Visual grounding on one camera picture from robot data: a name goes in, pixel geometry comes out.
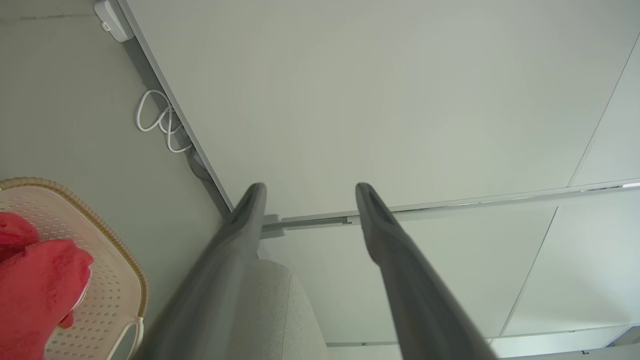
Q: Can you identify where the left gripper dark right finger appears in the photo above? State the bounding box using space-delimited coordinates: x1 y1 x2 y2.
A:
355 182 501 360

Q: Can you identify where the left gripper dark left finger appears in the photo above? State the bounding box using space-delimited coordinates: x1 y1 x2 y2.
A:
132 182 268 360

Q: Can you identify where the red and white garment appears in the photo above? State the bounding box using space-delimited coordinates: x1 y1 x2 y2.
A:
0 211 41 263

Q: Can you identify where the grey partition panel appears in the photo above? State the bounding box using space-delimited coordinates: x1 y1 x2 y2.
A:
257 178 640 360

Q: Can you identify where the grey fabric sofa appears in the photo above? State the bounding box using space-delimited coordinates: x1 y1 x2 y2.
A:
234 258 329 360

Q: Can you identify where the grey partition foot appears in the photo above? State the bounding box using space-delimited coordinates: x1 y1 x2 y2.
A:
259 213 287 240

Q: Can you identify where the cream perforated laundry basket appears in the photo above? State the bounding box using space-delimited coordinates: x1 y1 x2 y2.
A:
0 177 149 360

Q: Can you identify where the large white partition board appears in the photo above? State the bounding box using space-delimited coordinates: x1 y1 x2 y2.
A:
116 0 640 223

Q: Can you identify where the white power strip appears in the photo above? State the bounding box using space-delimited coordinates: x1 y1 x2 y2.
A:
93 0 135 43

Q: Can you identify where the coiled white cable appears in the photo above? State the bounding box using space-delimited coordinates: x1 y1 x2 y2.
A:
135 89 194 154

